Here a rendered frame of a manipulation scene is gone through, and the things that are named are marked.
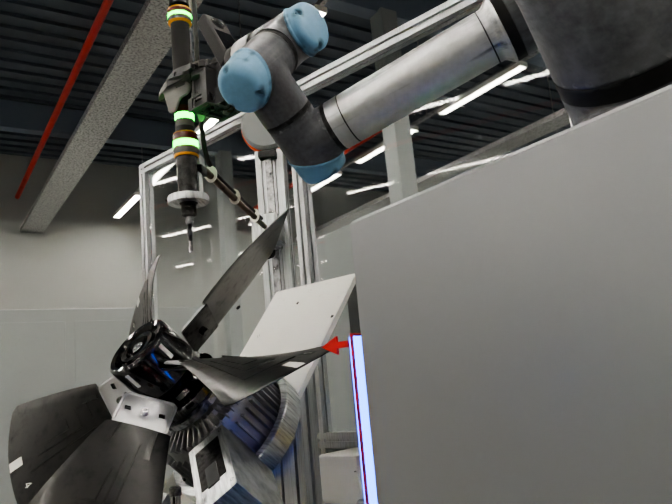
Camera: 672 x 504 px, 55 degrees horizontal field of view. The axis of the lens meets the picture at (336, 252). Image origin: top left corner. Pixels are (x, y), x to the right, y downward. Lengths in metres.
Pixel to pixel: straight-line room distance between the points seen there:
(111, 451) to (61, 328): 5.56
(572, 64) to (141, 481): 0.81
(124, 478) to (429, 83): 0.71
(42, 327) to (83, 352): 0.43
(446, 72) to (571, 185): 0.57
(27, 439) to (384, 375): 0.97
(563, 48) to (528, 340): 0.21
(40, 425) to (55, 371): 5.25
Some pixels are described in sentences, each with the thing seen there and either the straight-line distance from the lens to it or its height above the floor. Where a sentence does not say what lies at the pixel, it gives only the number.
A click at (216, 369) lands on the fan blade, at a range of 0.96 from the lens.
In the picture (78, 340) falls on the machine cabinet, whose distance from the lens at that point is 6.63.
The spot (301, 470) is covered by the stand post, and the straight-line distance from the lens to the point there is 1.39.
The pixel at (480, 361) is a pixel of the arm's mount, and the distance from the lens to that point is 0.40.
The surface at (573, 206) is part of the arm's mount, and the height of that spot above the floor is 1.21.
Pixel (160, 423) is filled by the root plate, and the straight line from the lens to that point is 1.11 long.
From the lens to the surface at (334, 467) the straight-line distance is 1.57.
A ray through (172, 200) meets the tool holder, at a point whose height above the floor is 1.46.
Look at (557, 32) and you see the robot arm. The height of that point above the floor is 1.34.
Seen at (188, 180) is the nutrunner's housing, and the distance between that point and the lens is 1.14.
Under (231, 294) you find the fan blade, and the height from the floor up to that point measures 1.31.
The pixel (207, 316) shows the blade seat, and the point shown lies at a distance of 1.18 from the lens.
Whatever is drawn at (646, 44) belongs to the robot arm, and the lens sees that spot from 0.47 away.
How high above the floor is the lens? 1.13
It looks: 11 degrees up
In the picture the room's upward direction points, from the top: 5 degrees counter-clockwise
